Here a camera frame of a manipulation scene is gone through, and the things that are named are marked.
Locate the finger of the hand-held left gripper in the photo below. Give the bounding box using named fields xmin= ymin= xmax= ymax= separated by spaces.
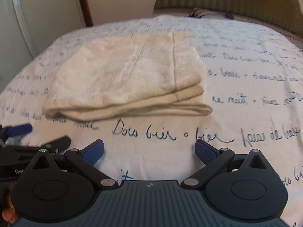
xmin=0 ymin=124 xmax=33 ymax=143
xmin=22 ymin=136 xmax=72 ymax=154

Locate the white wardrobe door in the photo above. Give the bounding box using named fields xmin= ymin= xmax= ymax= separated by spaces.
xmin=0 ymin=0 xmax=87 ymax=86

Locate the person's left hand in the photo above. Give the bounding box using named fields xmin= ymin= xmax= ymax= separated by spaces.
xmin=0 ymin=181 xmax=17 ymax=225

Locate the cream towel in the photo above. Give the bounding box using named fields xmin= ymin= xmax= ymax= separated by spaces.
xmin=42 ymin=31 xmax=213 ymax=121

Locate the white script printed blanket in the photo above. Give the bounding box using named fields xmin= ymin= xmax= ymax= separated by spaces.
xmin=0 ymin=14 xmax=303 ymax=227

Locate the brown wooden door frame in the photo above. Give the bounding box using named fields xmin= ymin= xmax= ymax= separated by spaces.
xmin=75 ymin=0 xmax=94 ymax=27

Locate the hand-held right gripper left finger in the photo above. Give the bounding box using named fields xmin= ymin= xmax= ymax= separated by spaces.
xmin=31 ymin=139 xmax=119 ymax=190

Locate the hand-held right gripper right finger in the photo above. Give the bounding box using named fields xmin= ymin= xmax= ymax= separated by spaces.
xmin=181 ymin=139 xmax=270 ymax=190

